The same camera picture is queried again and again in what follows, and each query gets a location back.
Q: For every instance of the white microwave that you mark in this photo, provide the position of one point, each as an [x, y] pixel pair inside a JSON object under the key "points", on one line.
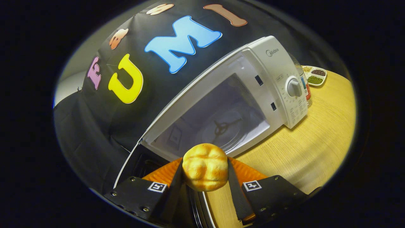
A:
{"points": [[278, 63]]}

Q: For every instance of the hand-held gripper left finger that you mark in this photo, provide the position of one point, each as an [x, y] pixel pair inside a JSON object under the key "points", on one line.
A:
{"points": [[171, 196]]}

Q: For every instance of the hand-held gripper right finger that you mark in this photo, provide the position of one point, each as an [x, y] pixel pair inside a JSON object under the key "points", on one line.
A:
{"points": [[235, 199]]}

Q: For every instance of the yellow bread bun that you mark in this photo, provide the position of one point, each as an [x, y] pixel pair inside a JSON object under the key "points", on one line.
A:
{"points": [[205, 167]]}

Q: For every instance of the clear plastic bottle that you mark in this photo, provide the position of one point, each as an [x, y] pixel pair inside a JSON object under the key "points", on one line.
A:
{"points": [[308, 93]]}

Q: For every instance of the white divided bean dish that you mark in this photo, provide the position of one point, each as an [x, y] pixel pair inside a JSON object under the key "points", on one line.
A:
{"points": [[314, 76]]}

